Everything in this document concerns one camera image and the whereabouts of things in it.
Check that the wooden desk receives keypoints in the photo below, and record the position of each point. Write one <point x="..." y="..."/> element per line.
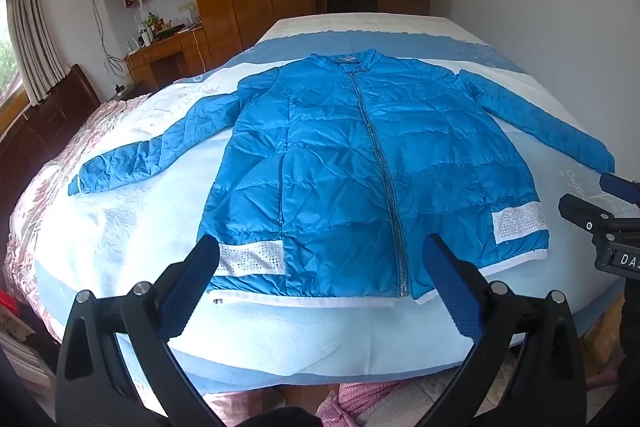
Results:
<point x="165" y="54"/>

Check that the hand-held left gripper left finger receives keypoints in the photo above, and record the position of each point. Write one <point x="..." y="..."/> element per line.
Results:
<point x="186" y="283"/>

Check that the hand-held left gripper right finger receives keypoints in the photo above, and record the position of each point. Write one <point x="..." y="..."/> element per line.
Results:
<point x="454" y="292"/>

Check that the bed with white-blue sheet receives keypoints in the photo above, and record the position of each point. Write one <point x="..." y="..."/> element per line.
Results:
<point x="150" y="227"/>

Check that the pink floral quilt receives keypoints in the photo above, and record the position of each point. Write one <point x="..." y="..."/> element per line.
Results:
<point x="45" y="187"/>

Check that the dark wooden headboard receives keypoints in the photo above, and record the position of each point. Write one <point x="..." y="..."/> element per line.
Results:
<point x="55" y="107"/>

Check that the wooden framed window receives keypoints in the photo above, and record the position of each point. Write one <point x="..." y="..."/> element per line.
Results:
<point x="10" y="67"/>

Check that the pink checked cloth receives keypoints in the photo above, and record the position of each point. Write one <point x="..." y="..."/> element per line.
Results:
<point x="365" y="402"/>

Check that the grey striped curtain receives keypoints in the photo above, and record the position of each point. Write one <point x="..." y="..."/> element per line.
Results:
<point x="37" y="32"/>

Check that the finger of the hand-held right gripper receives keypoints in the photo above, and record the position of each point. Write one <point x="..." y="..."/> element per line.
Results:
<point x="620" y="190"/>
<point x="595" y="213"/>

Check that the blue puffer jacket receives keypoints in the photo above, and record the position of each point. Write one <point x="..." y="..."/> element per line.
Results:
<point x="345" y="167"/>

